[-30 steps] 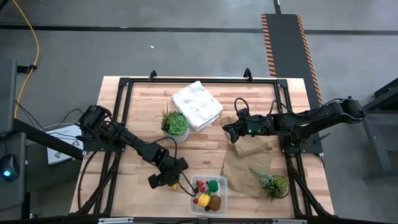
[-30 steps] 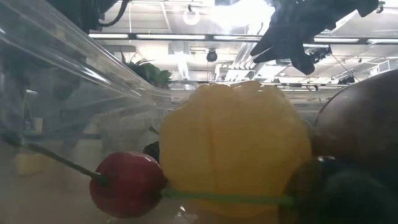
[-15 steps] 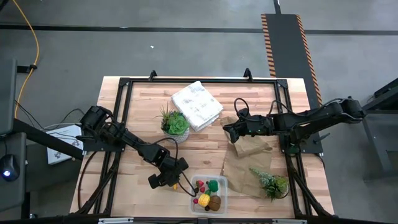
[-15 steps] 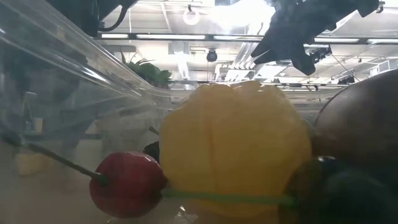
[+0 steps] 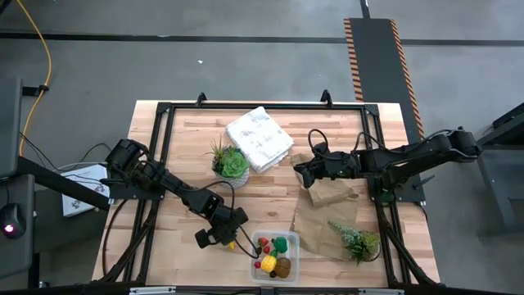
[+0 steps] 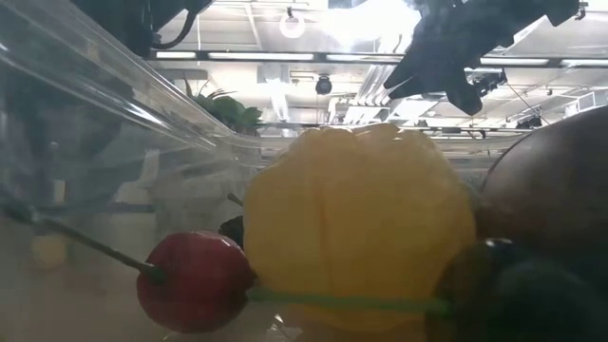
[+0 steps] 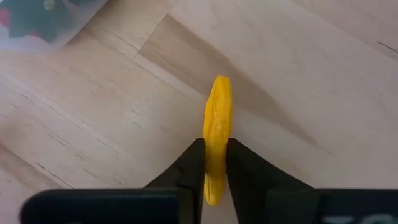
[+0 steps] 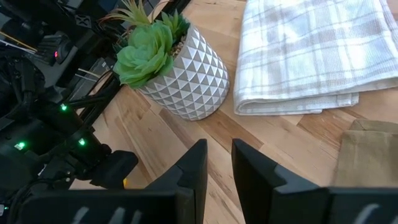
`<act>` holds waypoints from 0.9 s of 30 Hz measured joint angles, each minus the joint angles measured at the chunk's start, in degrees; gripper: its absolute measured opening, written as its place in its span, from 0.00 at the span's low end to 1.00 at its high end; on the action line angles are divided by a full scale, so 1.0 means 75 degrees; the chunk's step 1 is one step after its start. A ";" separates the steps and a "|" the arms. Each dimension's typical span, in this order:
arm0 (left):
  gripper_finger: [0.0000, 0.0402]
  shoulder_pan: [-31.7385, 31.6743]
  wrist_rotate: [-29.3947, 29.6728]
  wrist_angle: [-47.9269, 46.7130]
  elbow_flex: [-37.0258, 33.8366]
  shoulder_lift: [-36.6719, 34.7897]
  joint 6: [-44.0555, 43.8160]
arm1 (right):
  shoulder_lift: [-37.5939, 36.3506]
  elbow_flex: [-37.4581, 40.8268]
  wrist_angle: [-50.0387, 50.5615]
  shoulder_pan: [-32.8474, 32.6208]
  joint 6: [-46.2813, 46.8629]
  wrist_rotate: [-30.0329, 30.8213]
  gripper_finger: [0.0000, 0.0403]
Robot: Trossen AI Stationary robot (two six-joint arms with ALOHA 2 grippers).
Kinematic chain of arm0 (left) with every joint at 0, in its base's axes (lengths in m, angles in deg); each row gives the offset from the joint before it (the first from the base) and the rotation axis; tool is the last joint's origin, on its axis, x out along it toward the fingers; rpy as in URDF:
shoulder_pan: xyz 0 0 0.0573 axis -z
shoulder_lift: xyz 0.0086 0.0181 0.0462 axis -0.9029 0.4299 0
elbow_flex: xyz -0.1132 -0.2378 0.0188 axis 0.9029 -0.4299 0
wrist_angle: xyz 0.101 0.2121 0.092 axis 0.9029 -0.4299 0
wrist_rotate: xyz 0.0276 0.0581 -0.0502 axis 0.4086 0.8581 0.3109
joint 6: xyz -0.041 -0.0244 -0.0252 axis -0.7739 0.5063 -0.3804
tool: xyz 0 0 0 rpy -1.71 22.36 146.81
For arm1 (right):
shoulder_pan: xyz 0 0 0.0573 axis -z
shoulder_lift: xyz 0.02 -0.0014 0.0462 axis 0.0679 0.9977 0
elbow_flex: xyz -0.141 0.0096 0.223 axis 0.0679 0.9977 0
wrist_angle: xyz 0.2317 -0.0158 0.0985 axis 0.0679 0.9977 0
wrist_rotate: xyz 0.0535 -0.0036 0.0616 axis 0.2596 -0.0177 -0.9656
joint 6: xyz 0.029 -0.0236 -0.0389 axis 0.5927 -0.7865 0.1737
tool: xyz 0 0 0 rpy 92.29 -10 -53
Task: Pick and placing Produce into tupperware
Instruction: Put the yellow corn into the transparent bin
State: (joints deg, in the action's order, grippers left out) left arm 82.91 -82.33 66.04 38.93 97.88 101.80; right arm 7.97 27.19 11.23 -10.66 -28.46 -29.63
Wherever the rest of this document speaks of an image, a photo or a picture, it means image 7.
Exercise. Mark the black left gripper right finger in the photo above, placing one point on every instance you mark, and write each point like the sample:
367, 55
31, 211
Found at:
280, 202

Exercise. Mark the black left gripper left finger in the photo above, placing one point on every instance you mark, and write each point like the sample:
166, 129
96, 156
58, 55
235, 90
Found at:
140, 205

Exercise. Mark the green toy bell pepper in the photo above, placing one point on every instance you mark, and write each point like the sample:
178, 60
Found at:
37, 21

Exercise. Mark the clear plastic tupperware container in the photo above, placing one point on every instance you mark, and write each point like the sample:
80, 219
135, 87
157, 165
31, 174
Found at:
84, 18

